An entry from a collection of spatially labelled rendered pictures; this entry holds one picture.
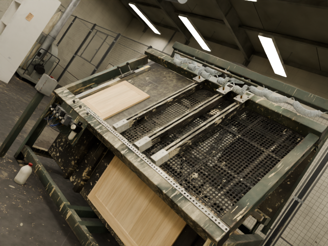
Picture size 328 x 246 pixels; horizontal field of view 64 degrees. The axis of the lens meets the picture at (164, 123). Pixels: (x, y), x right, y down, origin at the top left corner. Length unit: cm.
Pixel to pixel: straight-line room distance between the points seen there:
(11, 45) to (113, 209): 472
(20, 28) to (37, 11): 49
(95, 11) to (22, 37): 579
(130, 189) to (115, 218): 26
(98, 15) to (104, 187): 993
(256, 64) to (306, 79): 141
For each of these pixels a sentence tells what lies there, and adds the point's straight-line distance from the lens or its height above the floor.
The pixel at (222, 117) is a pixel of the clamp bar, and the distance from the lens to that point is 233.
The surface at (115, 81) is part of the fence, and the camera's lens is 296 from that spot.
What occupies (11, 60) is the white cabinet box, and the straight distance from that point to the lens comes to 642.
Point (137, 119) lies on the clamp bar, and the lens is 234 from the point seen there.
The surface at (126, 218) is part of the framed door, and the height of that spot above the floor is 39.
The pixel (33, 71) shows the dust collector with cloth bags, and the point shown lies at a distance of 799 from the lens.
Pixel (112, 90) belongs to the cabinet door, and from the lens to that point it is 285.
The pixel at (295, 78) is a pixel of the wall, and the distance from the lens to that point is 751.
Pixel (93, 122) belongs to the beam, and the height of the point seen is 84.
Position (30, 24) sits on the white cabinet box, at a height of 131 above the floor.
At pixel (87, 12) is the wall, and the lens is 1161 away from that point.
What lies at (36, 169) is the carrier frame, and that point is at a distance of 284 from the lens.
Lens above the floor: 121
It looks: level
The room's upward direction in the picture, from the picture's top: 34 degrees clockwise
